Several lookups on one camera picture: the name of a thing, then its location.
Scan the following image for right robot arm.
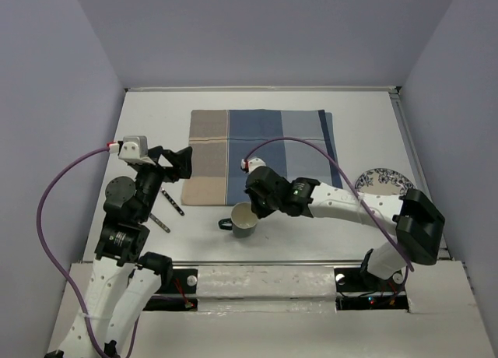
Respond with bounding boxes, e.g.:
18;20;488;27
244;166;445;290

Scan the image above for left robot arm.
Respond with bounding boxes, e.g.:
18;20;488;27
36;136;193;357

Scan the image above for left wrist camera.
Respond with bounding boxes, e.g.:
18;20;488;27
118;135;153;164

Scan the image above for blue floral plate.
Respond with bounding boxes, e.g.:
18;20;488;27
355;168;415;195

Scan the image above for metal knife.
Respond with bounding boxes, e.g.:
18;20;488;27
149;213;170;233

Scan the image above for blue and beige cloth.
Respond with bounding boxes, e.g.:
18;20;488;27
181;109;342;206

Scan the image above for green mug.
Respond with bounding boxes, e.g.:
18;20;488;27
218;202;258;238

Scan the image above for metal fork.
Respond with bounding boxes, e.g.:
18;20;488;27
160;188;185;216

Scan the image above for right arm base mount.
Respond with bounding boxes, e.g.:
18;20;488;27
334;267;409;311

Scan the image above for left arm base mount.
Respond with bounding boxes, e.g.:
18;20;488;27
144;269;198;311

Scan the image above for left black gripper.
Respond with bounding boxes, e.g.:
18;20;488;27
135;145;193;220

